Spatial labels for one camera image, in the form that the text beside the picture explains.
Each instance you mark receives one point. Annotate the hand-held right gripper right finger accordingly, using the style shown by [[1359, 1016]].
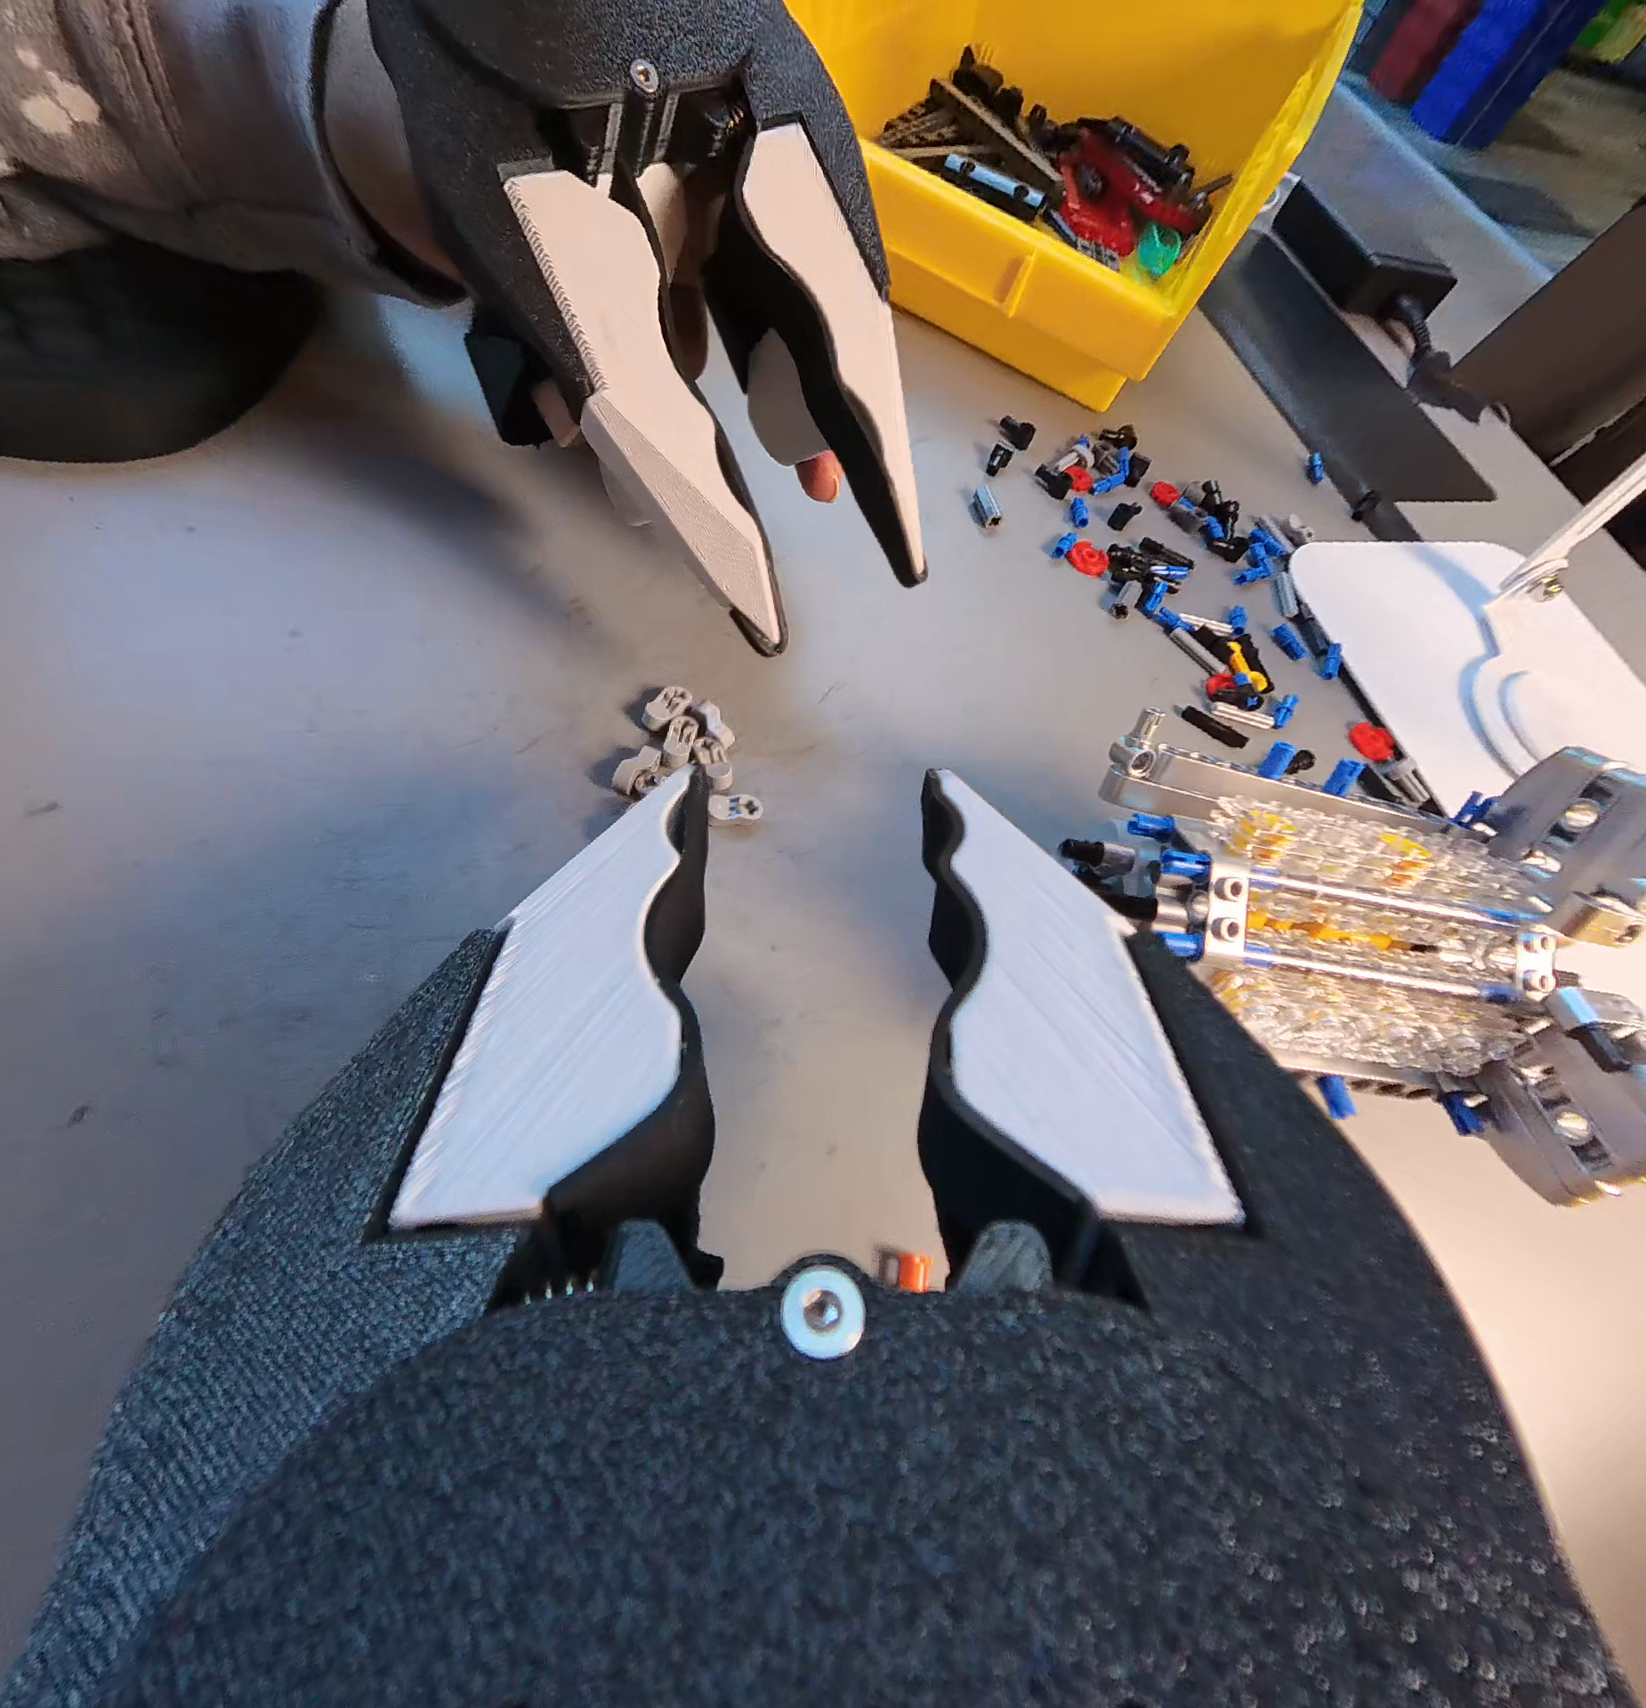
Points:
[[1090, 1068]]

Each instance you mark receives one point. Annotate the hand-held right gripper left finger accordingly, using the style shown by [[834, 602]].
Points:
[[542, 1068]]

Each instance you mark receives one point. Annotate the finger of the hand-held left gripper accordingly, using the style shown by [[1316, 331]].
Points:
[[836, 294], [637, 374]]

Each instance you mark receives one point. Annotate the cluster of orange bushes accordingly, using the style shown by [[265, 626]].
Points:
[[903, 1269]]

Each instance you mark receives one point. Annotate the toy brick engine model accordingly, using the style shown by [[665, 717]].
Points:
[[1411, 934]]

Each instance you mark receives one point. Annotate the cluster of grey brick connectors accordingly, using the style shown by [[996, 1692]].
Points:
[[685, 747]]

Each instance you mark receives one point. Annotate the person's left forearm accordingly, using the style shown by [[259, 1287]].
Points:
[[156, 134]]

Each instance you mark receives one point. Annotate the grey desk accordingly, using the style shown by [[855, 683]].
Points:
[[236, 694]]

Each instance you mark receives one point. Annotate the person's left hand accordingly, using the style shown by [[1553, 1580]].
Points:
[[820, 479]]

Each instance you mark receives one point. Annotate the large yellow plastic bin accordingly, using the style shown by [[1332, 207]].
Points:
[[984, 281]]

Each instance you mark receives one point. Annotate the heap of dark brick beams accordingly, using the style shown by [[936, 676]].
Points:
[[996, 148]]

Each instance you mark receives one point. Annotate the red printed brick panel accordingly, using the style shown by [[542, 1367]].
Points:
[[1117, 182]]

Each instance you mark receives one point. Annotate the green translucent disc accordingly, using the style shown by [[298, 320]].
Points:
[[1154, 255]]

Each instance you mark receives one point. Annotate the pile of coloured brick parts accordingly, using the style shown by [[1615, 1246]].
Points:
[[1224, 614]]

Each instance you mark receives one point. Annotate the black power adapter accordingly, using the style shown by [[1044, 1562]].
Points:
[[1357, 255]]

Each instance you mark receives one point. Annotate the white book stand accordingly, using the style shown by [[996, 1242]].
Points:
[[1464, 641]]

